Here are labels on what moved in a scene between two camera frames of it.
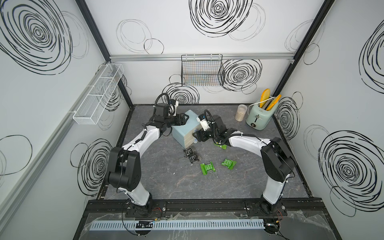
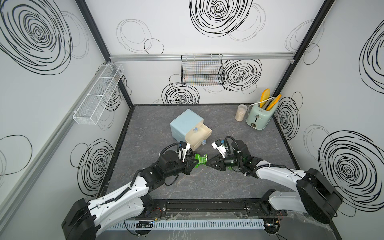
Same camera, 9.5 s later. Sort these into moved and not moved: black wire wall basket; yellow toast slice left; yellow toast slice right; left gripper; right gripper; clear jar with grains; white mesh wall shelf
Moved: right gripper; left gripper
Not moved: clear jar with grains; yellow toast slice right; yellow toast slice left; white mesh wall shelf; black wire wall basket
